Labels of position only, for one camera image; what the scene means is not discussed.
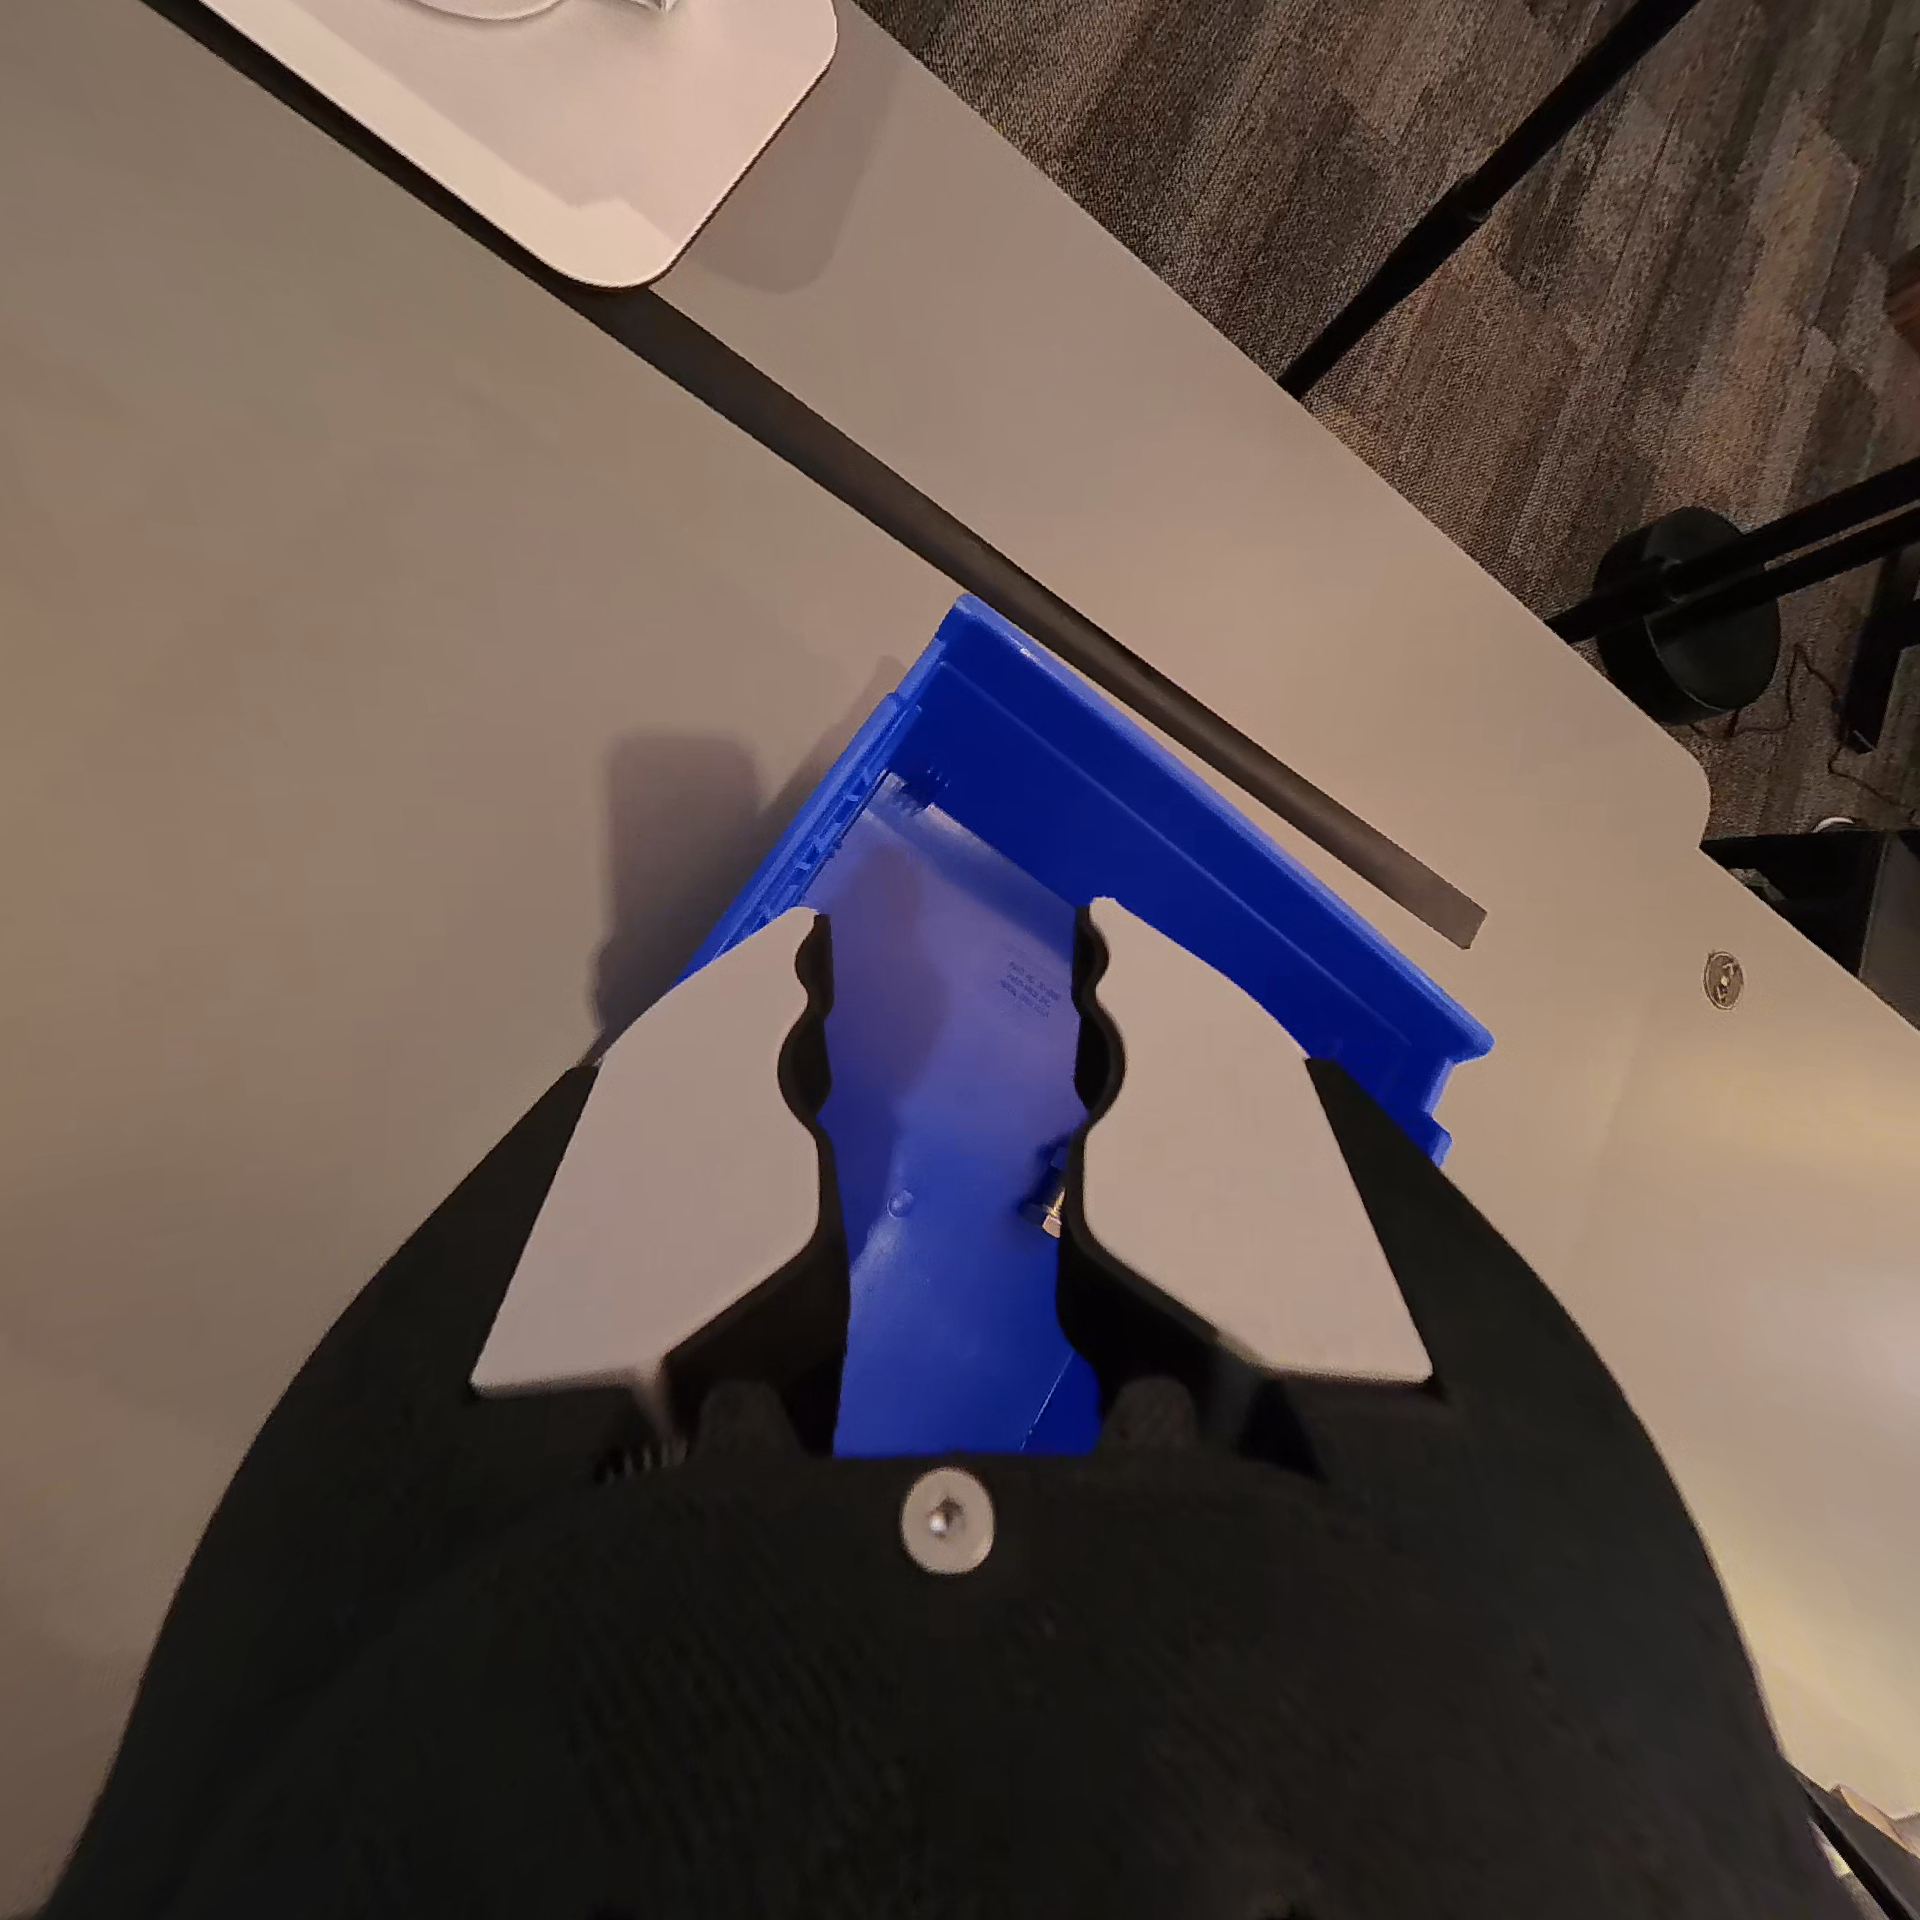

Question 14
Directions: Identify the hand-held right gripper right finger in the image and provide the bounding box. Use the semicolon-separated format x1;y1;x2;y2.
1059;897;1438;1390

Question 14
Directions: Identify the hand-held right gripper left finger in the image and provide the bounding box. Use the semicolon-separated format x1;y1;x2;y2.
468;904;836;1427

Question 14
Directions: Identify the blue divided parts bin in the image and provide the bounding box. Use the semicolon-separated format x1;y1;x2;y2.
682;593;1498;1466

